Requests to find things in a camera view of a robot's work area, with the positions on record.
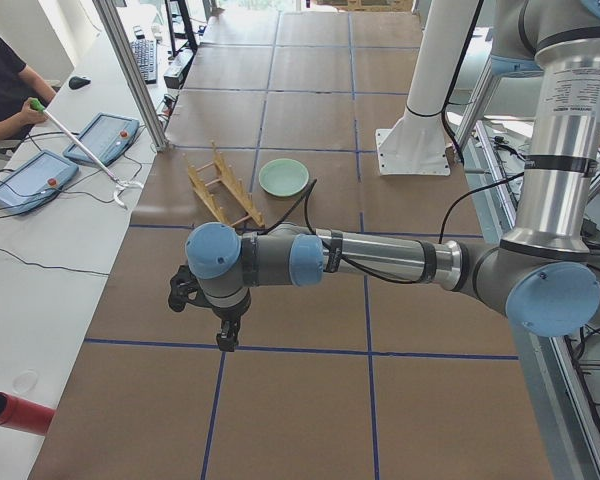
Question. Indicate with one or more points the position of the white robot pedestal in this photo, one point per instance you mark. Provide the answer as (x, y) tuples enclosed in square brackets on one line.
[(417, 144)]

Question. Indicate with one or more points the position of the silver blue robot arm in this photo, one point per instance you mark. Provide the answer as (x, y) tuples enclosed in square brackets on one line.
[(537, 275)]

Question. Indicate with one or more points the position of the near blue teach pendant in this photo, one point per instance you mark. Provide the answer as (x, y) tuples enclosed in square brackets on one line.
[(36, 181)]

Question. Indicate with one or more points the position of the aluminium frame post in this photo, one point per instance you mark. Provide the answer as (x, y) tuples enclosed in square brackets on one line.
[(116, 33)]

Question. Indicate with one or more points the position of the far blue teach pendant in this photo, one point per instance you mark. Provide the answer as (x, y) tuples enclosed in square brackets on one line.
[(108, 136)]

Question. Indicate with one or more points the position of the black keyboard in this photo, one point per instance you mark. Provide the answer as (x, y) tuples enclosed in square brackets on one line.
[(145, 55)]

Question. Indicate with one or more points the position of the person in black shirt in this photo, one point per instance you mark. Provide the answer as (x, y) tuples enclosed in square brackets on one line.
[(19, 84)]

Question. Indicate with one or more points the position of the light green plate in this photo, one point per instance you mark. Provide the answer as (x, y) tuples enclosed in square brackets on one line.
[(283, 177)]

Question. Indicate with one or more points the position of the red cylinder tube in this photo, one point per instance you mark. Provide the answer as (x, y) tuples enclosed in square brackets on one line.
[(23, 415)]

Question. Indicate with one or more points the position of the wooden plate rack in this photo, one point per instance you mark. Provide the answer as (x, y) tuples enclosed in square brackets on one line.
[(223, 193)]

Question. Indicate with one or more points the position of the clear plastic lid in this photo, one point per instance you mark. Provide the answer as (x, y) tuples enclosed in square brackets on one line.
[(25, 381)]

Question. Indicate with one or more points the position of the green handled reacher grabber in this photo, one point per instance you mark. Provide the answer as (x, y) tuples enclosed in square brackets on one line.
[(121, 185)]

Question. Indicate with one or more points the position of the black computer mouse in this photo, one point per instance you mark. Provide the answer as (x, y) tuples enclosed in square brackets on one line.
[(78, 82)]

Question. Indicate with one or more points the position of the blue teach pendant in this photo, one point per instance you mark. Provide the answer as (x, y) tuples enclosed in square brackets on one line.
[(36, 181), (108, 136)]

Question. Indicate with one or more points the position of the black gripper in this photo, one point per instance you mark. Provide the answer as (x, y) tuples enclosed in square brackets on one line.
[(228, 315)]

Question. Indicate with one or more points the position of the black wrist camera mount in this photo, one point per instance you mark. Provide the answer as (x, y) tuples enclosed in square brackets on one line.
[(185, 289)]

